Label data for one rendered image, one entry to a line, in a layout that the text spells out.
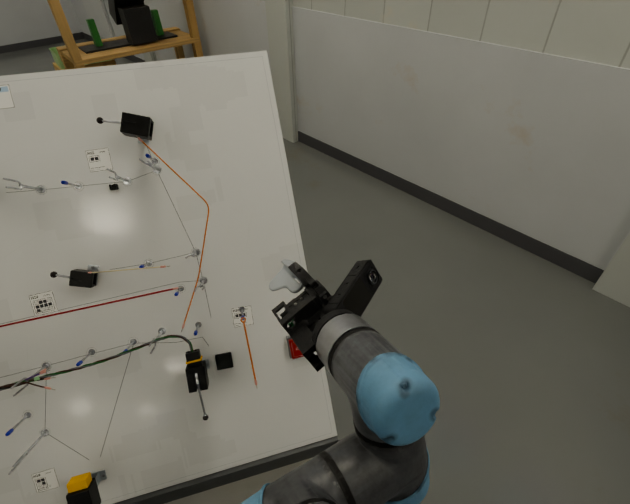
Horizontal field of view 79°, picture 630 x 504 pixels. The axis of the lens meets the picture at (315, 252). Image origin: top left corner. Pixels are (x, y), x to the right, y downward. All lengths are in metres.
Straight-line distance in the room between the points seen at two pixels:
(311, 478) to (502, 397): 2.00
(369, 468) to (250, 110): 0.82
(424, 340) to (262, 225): 1.67
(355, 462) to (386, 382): 0.11
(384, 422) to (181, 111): 0.83
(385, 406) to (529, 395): 2.10
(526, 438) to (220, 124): 1.99
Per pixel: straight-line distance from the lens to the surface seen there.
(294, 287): 0.59
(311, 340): 0.51
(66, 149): 1.05
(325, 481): 0.45
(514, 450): 2.28
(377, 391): 0.38
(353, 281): 0.55
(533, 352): 2.64
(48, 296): 1.07
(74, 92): 1.07
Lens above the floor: 1.95
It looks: 42 degrees down
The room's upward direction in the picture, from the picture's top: 1 degrees counter-clockwise
